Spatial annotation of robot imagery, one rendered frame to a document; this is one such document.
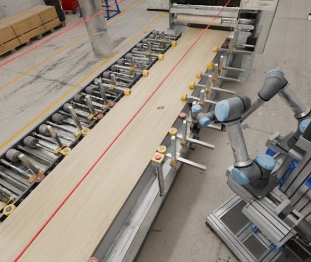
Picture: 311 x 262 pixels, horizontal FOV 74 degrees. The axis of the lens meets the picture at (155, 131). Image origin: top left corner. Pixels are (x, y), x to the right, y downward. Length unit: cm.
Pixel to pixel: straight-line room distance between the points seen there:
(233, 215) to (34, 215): 180
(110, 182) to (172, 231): 102
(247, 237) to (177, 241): 69
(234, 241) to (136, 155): 121
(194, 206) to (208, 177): 44
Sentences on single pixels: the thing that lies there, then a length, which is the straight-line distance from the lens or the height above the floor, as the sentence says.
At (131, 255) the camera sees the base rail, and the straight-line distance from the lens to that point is 174.
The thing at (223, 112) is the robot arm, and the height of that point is 156.
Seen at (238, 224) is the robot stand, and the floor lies 21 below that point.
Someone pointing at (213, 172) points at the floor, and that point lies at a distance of 285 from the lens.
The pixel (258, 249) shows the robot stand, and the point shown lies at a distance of 235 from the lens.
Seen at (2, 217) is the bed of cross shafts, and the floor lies 82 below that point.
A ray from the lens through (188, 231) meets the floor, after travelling 249.
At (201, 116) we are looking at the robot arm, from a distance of 165.
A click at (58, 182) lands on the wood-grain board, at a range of 194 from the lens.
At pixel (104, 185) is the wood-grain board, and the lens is 177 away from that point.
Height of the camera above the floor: 237
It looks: 46 degrees down
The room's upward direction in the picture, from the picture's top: 6 degrees counter-clockwise
